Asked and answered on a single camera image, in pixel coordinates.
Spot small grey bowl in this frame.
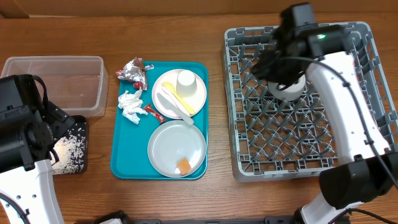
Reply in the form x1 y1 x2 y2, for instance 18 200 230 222
268 75 306 101

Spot grey round plate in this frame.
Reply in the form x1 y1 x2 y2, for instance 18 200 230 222
147 120 207 179

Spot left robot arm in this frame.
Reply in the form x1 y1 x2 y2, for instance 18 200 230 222
1 74 75 223

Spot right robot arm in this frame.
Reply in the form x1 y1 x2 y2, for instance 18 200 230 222
251 3 397 223

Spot grey dishwasher rack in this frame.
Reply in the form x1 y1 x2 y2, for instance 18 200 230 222
223 22 397 182

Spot white paper cup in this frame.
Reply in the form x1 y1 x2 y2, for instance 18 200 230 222
176 70 197 97

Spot white plate with cutlery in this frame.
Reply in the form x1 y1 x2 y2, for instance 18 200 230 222
152 69 207 119

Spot white plastic knife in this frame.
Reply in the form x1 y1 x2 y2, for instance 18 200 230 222
157 93 194 125

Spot yellow plastic spoon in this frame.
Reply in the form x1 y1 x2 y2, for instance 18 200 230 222
162 82 196 115

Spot teal plastic tray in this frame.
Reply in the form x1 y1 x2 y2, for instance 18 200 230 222
110 61 209 180

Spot red ketchup packet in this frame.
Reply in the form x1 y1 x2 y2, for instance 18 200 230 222
144 103 167 124

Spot orange food piece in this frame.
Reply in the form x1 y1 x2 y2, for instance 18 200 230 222
177 158 191 175

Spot crumpled foil wrapper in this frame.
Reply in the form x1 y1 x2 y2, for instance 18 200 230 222
116 57 154 90

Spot crumpled white napkin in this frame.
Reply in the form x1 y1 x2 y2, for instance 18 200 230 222
118 89 148 124

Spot clear plastic bin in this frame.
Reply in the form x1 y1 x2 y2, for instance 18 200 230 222
1 56 108 117

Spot black tray bin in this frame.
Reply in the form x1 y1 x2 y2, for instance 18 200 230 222
51 115 89 175

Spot white rice pile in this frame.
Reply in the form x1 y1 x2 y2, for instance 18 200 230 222
52 124 87 174

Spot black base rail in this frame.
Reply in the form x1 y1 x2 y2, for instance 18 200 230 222
75 210 293 224

